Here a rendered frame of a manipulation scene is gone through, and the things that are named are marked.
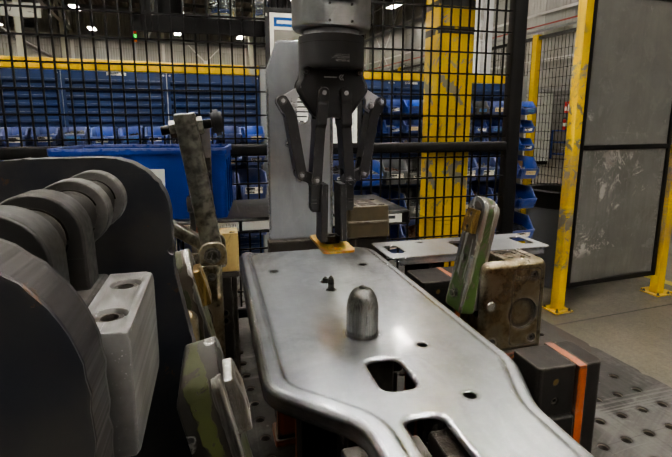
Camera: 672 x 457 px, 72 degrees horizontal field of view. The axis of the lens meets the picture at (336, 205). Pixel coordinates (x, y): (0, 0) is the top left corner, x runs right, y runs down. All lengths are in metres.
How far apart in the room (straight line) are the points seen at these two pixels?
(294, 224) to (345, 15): 0.42
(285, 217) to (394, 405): 0.51
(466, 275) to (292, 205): 0.37
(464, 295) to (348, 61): 0.30
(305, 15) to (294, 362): 0.35
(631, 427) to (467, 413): 0.64
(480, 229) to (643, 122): 3.12
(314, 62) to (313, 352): 0.30
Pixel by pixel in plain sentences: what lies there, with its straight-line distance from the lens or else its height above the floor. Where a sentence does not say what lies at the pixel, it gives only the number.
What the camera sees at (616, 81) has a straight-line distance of 3.43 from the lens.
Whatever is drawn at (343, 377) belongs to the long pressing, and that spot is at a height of 1.00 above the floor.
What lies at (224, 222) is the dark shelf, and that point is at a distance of 0.88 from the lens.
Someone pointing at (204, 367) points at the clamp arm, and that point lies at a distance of 0.23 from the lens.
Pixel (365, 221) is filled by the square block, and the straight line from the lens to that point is 0.83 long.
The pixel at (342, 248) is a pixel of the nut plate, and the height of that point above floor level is 1.06.
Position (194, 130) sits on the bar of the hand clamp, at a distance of 0.52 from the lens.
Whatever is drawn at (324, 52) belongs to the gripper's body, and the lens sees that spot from 0.52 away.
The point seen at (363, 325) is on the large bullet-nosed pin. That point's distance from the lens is 0.46.
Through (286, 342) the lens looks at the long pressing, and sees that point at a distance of 0.46.
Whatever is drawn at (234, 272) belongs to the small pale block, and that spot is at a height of 1.01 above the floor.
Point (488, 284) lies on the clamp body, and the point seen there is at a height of 1.02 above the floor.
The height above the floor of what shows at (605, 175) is 0.87.
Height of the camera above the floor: 1.21
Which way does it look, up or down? 10 degrees down
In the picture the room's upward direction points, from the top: straight up
